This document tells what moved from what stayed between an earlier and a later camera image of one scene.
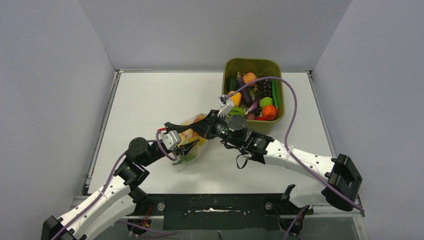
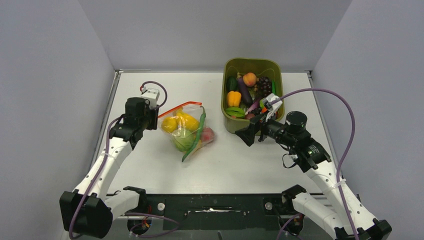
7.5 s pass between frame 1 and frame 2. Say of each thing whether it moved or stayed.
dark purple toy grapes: stayed
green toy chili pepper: moved
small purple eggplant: stayed
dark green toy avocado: stayed
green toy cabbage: moved
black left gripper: moved
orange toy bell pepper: stayed
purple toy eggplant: stayed
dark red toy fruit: stayed
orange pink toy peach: stayed
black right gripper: moved
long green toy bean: stayed
